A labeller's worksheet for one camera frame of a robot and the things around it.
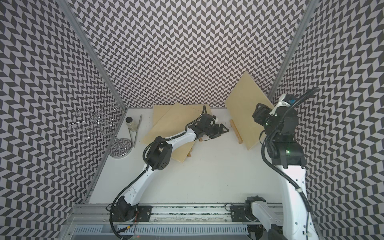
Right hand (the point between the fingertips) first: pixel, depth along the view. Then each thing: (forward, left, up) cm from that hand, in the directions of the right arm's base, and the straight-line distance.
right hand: (261, 110), depth 63 cm
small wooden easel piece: (-3, +33, -35) cm, 48 cm away
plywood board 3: (+37, +59, -39) cm, 80 cm away
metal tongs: (+16, +71, -37) cm, 81 cm away
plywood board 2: (+19, +44, -31) cm, 57 cm away
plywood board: (+26, -1, -22) cm, 34 cm away
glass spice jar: (+18, +73, -31) cm, 81 cm away
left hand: (+11, +10, -32) cm, 35 cm away
